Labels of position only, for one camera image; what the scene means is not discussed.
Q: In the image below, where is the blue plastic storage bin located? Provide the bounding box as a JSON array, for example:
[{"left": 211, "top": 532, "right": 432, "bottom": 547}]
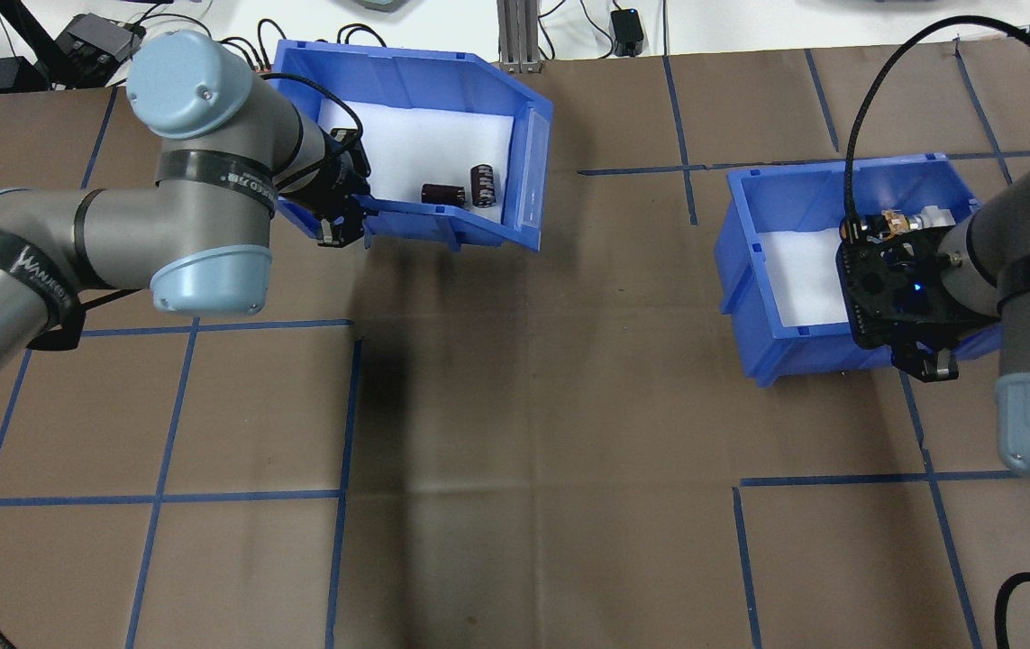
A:
[
  {"left": 716, "top": 153, "right": 1007, "bottom": 388},
  {"left": 271, "top": 38, "right": 555, "bottom": 253}
]

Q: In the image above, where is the black power supply box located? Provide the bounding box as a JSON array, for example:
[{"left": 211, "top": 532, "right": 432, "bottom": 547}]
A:
[{"left": 55, "top": 14, "right": 141, "bottom": 89}]

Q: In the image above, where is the white foam bin liner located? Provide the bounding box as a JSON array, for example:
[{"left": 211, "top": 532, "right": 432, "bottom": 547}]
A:
[
  {"left": 760, "top": 227, "right": 851, "bottom": 327},
  {"left": 316, "top": 97, "right": 515, "bottom": 226}
]

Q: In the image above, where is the orange brown small component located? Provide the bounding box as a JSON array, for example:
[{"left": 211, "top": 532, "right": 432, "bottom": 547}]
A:
[{"left": 866, "top": 209, "right": 916, "bottom": 237}]

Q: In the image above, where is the black power adapter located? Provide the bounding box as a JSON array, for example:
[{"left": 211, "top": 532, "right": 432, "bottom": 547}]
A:
[{"left": 612, "top": 7, "right": 646, "bottom": 57}]

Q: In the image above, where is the black tripod leg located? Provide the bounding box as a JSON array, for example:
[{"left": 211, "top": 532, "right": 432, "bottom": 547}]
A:
[{"left": 0, "top": 0, "right": 74, "bottom": 87}]

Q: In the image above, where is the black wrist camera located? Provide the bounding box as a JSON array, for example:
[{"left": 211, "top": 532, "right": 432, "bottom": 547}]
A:
[
  {"left": 327, "top": 126, "right": 369, "bottom": 161},
  {"left": 837, "top": 225, "right": 903, "bottom": 351}
]

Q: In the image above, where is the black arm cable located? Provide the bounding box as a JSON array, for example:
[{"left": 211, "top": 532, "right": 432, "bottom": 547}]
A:
[
  {"left": 843, "top": 16, "right": 1030, "bottom": 231},
  {"left": 258, "top": 72, "right": 364, "bottom": 136}
]

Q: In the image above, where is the aluminium extrusion post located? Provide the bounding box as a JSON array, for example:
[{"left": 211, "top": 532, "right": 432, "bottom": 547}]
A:
[{"left": 497, "top": 0, "right": 544, "bottom": 75}]

